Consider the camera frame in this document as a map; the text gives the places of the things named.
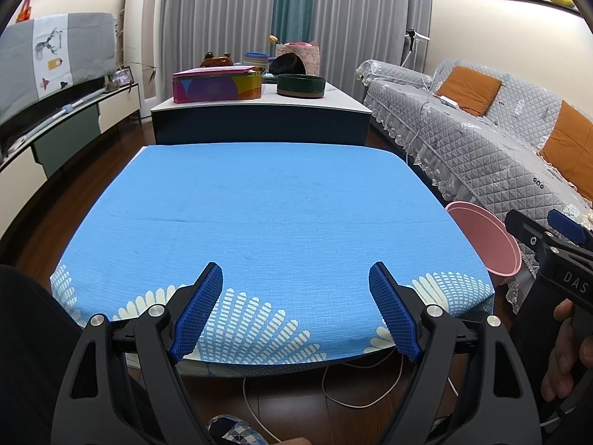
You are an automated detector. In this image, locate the black hat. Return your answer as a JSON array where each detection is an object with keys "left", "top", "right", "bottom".
[{"left": 269, "top": 53, "right": 307, "bottom": 76}]

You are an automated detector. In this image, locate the grey quilted sofa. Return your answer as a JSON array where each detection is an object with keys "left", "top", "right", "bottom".
[{"left": 356, "top": 58, "right": 593, "bottom": 316}]

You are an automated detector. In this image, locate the brown teapot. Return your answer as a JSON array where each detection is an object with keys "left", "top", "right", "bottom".
[{"left": 200, "top": 52, "right": 233, "bottom": 68}]

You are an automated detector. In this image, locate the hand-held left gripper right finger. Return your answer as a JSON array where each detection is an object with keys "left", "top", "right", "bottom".
[{"left": 368, "top": 261, "right": 543, "bottom": 445}]

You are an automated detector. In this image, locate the white standing air conditioner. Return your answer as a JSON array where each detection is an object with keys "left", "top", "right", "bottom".
[{"left": 124, "top": 0, "right": 163, "bottom": 98}]

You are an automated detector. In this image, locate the colourful tin box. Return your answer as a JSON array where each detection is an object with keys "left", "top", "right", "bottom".
[{"left": 172, "top": 66, "right": 264, "bottom": 103}]

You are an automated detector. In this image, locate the stack of coloured bowls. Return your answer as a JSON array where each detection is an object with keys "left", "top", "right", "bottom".
[{"left": 242, "top": 52, "right": 270, "bottom": 71}]

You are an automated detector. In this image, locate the blue checked slipper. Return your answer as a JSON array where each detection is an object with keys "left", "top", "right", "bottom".
[{"left": 208, "top": 416, "right": 253, "bottom": 445}]

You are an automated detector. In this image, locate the person's leg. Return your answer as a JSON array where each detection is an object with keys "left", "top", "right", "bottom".
[
  {"left": 508, "top": 276, "right": 573, "bottom": 427},
  {"left": 0, "top": 264, "right": 153, "bottom": 445}
]

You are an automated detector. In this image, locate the white top coffee table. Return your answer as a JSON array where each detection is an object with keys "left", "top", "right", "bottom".
[{"left": 150, "top": 81, "right": 374, "bottom": 146}]

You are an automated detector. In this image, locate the person's right hand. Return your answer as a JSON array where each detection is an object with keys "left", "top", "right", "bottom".
[{"left": 542, "top": 299, "right": 593, "bottom": 402}]

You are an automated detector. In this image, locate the person's left leg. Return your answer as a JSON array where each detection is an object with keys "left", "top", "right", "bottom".
[{"left": 0, "top": 264, "right": 153, "bottom": 445}]

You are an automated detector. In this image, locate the television cabinet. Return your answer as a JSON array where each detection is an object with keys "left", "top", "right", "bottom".
[{"left": 0, "top": 82, "right": 141, "bottom": 237}]

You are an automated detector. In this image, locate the dark green round tin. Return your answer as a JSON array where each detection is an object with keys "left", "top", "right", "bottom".
[{"left": 276, "top": 73, "right": 326, "bottom": 99}]

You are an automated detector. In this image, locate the pink lace basket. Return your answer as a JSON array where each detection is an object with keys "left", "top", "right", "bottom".
[{"left": 275, "top": 42, "right": 320, "bottom": 77}]

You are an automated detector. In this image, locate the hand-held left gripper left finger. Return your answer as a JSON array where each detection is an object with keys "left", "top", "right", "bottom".
[{"left": 51, "top": 261, "right": 224, "bottom": 445}]

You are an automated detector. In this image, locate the white blue rod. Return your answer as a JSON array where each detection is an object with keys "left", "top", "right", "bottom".
[{"left": 0, "top": 88, "right": 109, "bottom": 149}]

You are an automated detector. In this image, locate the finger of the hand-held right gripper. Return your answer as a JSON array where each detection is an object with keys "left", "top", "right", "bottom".
[
  {"left": 547, "top": 210, "right": 593, "bottom": 253},
  {"left": 505, "top": 210, "right": 557, "bottom": 260}
]

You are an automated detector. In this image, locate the orange cushion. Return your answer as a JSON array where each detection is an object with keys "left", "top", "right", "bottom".
[
  {"left": 539, "top": 100, "right": 593, "bottom": 188},
  {"left": 437, "top": 66, "right": 503, "bottom": 116}
]

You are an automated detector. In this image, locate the teal curtain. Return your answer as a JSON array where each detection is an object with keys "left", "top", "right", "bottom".
[{"left": 271, "top": 0, "right": 320, "bottom": 56}]

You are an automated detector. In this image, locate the thin white cable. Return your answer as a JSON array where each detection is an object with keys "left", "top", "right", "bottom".
[{"left": 243, "top": 357, "right": 404, "bottom": 443}]

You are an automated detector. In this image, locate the pink plastic bucket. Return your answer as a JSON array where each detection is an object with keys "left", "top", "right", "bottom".
[{"left": 445, "top": 201, "right": 523, "bottom": 276}]

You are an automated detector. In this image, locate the grey curtain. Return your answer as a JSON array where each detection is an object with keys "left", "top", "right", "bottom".
[
  {"left": 310, "top": 0, "right": 434, "bottom": 98},
  {"left": 155, "top": 0, "right": 281, "bottom": 93}
]

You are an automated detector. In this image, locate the person's right leg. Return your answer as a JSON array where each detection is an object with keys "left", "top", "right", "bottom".
[{"left": 508, "top": 276, "right": 573, "bottom": 427}]

